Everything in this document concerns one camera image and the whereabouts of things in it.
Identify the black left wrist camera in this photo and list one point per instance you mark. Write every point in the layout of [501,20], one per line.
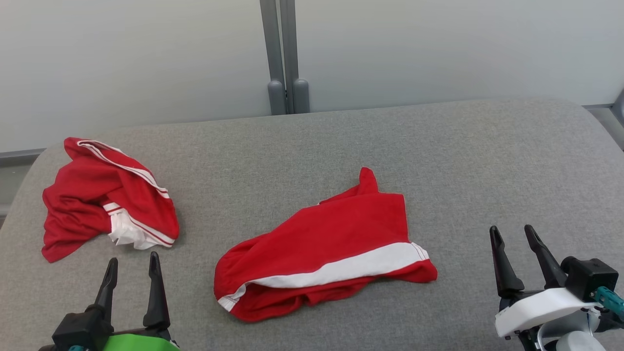
[78,329]

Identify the grey metal partition leg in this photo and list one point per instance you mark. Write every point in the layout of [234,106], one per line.
[620,105]

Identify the teal right camera plug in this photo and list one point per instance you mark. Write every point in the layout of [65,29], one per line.
[609,298]

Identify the red shorts with white stripe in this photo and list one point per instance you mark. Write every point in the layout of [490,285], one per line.
[331,229]

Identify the red and white basketball jersey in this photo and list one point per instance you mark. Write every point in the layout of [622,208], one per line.
[87,204]

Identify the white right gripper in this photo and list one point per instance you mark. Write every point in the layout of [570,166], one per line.
[536,312]

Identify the teal left camera plug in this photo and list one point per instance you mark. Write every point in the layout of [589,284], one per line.
[77,348]

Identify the teal camera plug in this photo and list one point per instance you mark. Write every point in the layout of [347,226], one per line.
[609,298]
[77,348]

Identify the grey partition post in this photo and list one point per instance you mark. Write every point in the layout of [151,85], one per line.
[298,92]
[272,48]

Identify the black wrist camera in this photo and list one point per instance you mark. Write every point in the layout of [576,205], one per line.
[78,329]
[590,275]

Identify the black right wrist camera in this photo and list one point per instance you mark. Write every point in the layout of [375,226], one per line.
[590,275]

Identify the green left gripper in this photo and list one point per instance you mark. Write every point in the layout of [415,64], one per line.
[141,342]

